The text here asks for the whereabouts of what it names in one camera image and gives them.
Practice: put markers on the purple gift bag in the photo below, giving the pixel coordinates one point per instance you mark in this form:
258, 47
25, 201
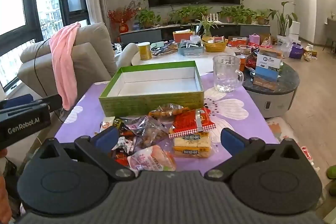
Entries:
296, 50

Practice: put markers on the black framed window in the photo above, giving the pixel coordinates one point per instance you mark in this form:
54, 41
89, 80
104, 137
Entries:
29, 3

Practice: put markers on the green fruit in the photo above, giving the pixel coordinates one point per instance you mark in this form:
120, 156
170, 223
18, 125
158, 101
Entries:
332, 172
333, 188

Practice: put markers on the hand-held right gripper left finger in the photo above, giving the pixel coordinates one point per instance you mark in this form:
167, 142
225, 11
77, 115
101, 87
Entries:
106, 137

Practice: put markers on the brown box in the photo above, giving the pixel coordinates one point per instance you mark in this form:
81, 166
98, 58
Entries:
263, 83

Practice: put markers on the small green potted plant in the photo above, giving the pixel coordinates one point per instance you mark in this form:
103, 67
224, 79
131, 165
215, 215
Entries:
262, 18

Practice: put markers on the black yellow snack packet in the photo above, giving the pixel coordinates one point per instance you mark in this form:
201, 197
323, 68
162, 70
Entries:
118, 124

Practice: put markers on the grey television cabinet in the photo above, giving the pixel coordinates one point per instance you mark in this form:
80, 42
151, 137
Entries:
147, 34

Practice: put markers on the pink box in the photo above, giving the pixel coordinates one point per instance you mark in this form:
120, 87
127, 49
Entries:
254, 39

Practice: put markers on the green cardboard box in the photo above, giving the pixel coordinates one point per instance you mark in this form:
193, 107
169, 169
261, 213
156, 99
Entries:
147, 104

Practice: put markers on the beige armchair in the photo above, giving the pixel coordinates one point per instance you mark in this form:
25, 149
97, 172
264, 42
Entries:
86, 56

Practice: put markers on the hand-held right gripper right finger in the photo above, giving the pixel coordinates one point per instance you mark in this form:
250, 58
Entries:
231, 139

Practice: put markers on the spider plant in vase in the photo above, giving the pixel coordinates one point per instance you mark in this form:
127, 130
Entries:
206, 23

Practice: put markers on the orange tissue box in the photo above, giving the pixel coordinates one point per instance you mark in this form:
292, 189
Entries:
182, 36

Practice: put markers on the wide green potted plant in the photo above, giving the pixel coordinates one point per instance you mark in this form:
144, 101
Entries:
233, 14

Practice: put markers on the clear orange snack packet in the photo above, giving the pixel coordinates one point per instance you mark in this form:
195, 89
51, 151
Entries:
168, 111

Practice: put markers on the orange jelly cup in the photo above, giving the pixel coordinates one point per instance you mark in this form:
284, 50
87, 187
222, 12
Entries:
107, 125

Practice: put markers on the person's left forearm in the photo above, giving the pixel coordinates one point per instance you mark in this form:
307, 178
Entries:
4, 192

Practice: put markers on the blue white box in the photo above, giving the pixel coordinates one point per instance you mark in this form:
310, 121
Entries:
267, 66

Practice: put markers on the dark patterned flat box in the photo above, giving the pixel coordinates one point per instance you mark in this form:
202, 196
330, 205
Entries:
165, 48

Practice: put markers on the glass mug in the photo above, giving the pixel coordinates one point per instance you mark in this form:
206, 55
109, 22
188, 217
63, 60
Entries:
225, 74

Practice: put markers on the floral rug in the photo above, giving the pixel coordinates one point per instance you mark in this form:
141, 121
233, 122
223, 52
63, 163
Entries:
283, 132

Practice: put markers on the gold can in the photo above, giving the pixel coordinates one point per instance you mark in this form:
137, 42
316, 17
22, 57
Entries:
145, 52

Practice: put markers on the yellow woven basket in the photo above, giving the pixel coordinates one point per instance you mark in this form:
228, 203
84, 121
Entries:
215, 46

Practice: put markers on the white oval coffee table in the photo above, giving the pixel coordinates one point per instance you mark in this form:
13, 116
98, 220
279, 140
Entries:
168, 58

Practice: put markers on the blue grey basket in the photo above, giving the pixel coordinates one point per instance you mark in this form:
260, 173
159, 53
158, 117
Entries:
191, 48

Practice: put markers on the pink snack packet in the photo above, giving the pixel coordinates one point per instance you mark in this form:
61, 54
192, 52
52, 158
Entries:
155, 161

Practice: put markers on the white air purifier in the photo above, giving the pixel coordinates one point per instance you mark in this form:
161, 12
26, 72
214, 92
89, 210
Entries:
294, 28

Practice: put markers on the red white box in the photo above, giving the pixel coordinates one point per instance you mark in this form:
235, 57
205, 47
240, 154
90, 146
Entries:
237, 42

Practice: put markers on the dark round side table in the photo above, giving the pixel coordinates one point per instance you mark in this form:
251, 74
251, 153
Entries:
288, 79

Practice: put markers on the red snack bag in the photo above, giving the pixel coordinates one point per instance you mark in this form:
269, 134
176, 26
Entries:
251, 60

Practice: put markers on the clear packet of brown snacks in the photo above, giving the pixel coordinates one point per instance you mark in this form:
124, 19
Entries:
148, 133

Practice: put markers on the purple floral tablecloth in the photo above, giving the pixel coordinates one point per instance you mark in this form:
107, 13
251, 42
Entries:
86, 121

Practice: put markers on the tall plant in white pot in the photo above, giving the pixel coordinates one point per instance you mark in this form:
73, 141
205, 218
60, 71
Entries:
283, 18

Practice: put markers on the pink cloth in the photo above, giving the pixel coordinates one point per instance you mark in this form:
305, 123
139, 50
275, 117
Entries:
64, 61

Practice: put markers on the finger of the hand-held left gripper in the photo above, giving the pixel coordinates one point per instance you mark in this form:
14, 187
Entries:
53, 102

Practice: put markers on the white candle holder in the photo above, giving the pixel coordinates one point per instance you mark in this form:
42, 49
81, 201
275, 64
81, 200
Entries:
214, 17

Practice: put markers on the small red snack packet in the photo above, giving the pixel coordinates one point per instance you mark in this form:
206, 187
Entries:
121, 157

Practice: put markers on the yellow cracker packet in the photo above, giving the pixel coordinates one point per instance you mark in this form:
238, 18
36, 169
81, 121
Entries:
191, 145

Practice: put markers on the red flower arrangement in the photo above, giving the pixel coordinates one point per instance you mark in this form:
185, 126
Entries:
123, 14

